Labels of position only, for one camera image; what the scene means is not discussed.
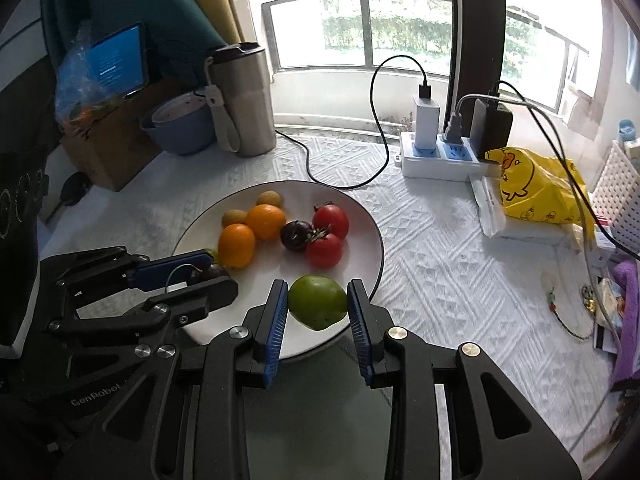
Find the white charger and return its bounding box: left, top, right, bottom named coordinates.
left=414, top=94, right=440, bottom=150

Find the dark plum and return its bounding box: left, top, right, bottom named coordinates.
left=280, top=220, right=314, bottom=252
left=206, top=263, right=229, bottom=280

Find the round grey-green mat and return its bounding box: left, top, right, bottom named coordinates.
left=243, top=334, right=390, bottom=479

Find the tablet with blue screen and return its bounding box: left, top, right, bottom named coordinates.
left=87, top=23, right=149, bottom=98

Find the plastic bag of fruit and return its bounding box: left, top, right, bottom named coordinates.
left=54, top=21, right=125, bottom=136

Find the yellow-brown kiwi fruit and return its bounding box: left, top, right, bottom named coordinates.
left=221, top=209, right=247, bottom=229

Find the purple cloth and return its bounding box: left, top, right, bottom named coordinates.
left=612, top=260, right=639, bottom=391

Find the small red tomato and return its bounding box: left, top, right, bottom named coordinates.
left=306, top=234, right=343, bottom=269

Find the green fruit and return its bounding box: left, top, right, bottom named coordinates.
left=203, top=248, right=222, bottom=266
left=288, top=274, right=347, bottom=332

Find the balcony railing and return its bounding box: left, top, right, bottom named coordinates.
left=262, top=0, right=596, bottom=112

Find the cardboard box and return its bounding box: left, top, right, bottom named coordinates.
left=61, top=81, right=182, bottom=192

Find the small yellow fruit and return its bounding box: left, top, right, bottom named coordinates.
left=256, top=190, right=284, bottom=208

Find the teal curtain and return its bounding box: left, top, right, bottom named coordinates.
left=40, top=0, right=224, bottom=87

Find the yellow duck bag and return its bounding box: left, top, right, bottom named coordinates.
left=485, top=148, right=594, bottom=240

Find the black charging cable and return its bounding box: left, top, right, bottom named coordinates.
left=274, top=54, right=433, bottom=191

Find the white power strip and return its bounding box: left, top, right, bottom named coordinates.
left=396, top=131, right=500, bottom=182

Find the black charger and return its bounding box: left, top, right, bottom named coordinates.
left=469, top=99, right=513, bottom=162

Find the white ceramic plate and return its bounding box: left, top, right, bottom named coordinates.
left=171, top=179, right=385, bottom=362

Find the steel tumbler with tag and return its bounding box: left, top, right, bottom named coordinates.
left=204, top=42, right=277, bottom=157

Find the white woven basket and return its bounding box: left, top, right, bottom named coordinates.
left=591, top=141, right=640, bottom=254

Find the blue plastic bowl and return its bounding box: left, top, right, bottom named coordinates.
left=140, top=92, right=216, bottom=156

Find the orange fruit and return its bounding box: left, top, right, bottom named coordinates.
left=217, top=223, right=256, bottom=269
left=245, top=204, right=288, bottom=242

